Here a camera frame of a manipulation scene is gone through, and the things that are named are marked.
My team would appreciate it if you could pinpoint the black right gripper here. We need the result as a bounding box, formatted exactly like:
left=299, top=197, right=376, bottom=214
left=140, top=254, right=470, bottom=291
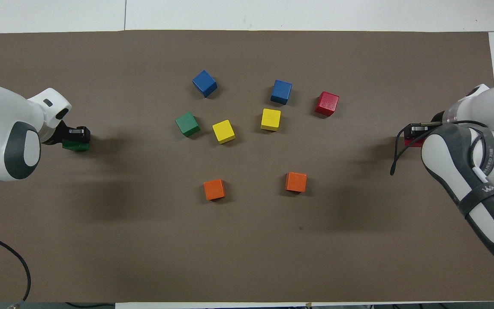
left=404, top=112, right=445, bottom=141

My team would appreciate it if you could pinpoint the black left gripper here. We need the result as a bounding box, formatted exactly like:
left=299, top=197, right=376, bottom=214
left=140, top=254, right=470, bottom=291
left=43, top=121, right=92, bottom=149

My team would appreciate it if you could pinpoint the orange wooden block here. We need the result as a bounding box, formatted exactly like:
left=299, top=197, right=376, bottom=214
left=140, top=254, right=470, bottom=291
left=285, top=172, right=307, bottom=193
left=203, top=179, right=226, bottom=201

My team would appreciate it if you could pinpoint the thin black loose cable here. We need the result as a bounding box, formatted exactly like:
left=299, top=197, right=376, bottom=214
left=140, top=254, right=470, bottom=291
left=0, top=227, right=31, bottom=303

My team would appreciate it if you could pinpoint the blue wooden block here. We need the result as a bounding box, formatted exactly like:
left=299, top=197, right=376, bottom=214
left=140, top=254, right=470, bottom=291
left=192, top=70, right=218, bottom=98
left=270, top=79, right=293, bottom=106

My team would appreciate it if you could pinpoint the yellow wooden block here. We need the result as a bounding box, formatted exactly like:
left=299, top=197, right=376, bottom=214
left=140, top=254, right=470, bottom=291
left=261, top=108, right=282, bottom=132
left=212, top=120, right=236, bottom=144

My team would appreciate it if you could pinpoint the brown table mat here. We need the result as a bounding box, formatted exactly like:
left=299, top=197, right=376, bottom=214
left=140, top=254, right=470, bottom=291
left=0, top=29, right=494, bottom=303

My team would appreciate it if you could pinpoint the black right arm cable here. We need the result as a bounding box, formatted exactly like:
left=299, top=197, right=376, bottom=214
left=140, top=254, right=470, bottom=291
left=390, top=120, right=488, bottom=176

